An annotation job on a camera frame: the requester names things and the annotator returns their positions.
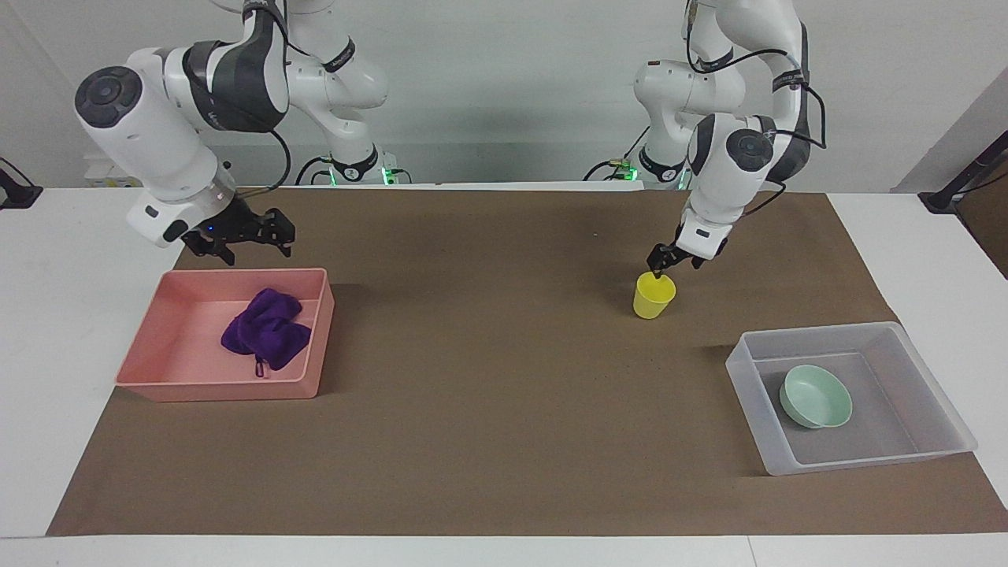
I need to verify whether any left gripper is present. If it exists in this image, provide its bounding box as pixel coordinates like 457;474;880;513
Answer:
647;241;707;280

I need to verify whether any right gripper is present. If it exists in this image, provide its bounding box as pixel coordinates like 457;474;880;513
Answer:
181;195;297;267

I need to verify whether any yellow plastic cup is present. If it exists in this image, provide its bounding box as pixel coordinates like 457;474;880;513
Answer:
633;271;677;321

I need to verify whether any purple cloth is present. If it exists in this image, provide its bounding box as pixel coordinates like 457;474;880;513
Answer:
220;287;313;379

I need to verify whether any pink plastic bin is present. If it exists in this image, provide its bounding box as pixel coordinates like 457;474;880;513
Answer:
115;268;335;403

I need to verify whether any light green bowl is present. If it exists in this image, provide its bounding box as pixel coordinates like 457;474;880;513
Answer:
779;364;854;430

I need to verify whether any black stand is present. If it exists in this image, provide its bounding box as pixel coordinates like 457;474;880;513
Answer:
0;156;44;211
917;130;1008;215

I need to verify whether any clear plastic bin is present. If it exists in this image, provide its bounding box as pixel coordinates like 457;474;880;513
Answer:
724;321;979;477

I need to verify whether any black cable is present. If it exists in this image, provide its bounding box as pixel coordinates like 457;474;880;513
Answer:
684;0;828;221
228;126;294;198
295;155;336;187
583;124;654;183

